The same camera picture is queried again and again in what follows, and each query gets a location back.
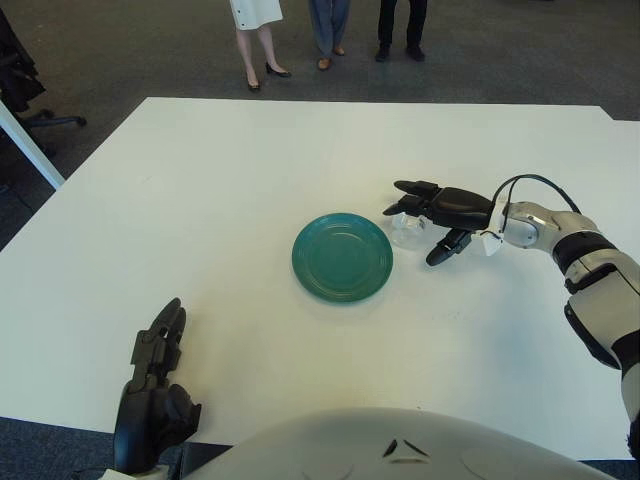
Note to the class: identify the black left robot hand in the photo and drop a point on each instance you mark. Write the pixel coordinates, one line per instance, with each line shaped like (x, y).
(145, 410)

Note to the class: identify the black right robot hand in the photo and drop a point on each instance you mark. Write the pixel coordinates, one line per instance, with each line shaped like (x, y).
(460, 207)

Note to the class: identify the clear bottle with blue cap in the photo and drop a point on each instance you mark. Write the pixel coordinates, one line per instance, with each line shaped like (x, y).
(407, 235)

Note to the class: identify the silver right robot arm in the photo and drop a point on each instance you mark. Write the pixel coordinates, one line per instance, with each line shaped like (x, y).
(595, 250)

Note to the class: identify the green round plate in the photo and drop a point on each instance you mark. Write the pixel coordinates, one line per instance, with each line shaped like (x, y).
(342, 257)

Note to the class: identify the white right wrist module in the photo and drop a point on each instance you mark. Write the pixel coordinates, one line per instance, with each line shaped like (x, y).
(492, 245)

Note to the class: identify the person in black trousers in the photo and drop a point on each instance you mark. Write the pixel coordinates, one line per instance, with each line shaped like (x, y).
(387, 20)

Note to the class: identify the person in blue jeans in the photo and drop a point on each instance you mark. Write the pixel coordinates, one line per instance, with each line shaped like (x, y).
(327, 25)

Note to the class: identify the grey robot torso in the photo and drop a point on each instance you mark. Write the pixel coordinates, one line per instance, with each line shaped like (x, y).
(390, 445)

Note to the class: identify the person in white skirt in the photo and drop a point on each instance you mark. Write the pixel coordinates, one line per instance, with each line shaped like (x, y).
(255, 12)

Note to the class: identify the white side table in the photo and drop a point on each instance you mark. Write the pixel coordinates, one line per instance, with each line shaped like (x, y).
(30, 147)

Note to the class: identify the black office chair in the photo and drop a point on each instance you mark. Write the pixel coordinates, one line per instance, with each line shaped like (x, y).
(20, 75)

